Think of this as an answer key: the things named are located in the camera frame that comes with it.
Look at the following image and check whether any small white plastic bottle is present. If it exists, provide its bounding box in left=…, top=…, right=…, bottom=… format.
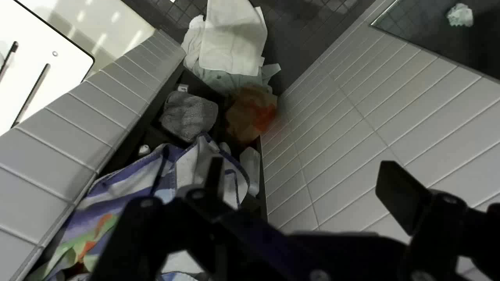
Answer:
left=237, top=145, right=262, bottom=198

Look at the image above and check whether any blue green patterned towel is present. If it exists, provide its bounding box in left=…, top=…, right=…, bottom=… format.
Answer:
left=25, top=136, right=251, bottom=281

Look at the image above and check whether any grey crumpled cloth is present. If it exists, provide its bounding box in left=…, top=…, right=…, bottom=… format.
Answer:
left=157, top=89, right=220, bottom=143

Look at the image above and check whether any orange bath sponge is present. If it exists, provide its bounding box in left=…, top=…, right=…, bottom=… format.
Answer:
left=225, top=84, right=281, bottom=145

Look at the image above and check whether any white slatted shower seat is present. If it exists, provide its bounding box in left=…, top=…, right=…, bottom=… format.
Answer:
left=0, top=0, right=157, bottom=137

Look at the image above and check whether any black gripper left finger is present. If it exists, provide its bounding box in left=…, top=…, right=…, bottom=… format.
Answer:
left=90, top=156, right=314, bottom=281

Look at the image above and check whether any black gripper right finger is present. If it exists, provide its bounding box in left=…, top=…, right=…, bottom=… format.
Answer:
left=373, top=159, right=500, bottom=281

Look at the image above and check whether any small pale crumpled wad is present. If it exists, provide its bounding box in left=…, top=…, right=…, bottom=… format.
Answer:
left=445, top=1, right=475, bottom=28

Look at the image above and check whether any white crumpled cloth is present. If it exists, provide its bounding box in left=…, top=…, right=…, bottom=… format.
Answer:
left=179, top=0, right=282, bottom=97

